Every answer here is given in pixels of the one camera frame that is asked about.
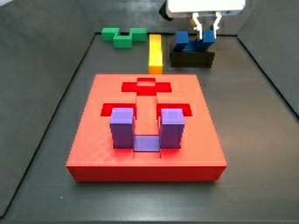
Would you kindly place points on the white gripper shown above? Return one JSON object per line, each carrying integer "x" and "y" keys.
{"x": 183, "y": 8}

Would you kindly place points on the blue U-shaped block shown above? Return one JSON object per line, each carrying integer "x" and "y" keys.
{"x": 183, "y": 44}

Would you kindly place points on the black angled fixture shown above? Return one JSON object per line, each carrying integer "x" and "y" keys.
{"x": 188, "y": 56}

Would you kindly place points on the yellow long bar block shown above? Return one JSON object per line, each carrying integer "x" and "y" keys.
{"x": 155, "y": 54}

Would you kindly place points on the green stepped block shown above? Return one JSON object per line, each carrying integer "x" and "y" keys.
{"x": 123, "y": 41}

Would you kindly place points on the purple U-shaped block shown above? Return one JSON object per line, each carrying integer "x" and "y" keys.
{"x": 147, "y": 132}

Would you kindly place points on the red base block with slots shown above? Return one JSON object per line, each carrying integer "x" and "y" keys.
{"x": 96, "y": 162}

